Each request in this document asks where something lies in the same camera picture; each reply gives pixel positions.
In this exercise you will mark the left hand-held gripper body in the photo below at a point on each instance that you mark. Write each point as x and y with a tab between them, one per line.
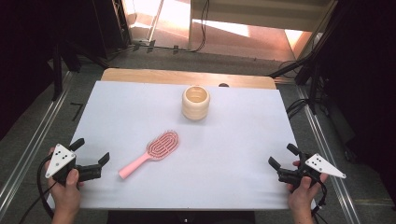
60	158

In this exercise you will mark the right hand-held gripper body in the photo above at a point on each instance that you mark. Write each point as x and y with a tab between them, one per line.
323	165

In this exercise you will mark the pink hairbrush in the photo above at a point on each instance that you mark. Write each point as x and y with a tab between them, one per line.
162	146

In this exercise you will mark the round wooden cup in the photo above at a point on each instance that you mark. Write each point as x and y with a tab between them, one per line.
195	109

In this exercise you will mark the person's left hand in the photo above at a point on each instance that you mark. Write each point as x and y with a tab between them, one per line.
67	196

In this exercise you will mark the person's right hand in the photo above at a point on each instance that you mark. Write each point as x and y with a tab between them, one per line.
302	197

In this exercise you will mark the white table mat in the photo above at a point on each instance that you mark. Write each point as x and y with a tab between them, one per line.
218	161

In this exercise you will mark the black metal stand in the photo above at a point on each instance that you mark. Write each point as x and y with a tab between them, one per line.
57	71

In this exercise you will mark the black tripod stand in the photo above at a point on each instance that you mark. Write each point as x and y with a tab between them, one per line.
311	71

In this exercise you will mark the small dark knob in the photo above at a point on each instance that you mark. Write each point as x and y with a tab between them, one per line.
223	84

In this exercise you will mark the wooden table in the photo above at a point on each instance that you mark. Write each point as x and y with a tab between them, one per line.
149	76

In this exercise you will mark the white cabinet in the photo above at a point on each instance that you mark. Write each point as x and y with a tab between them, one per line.
264	15

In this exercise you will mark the metal floor rail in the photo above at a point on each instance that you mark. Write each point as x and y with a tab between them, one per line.
327	155
31	149

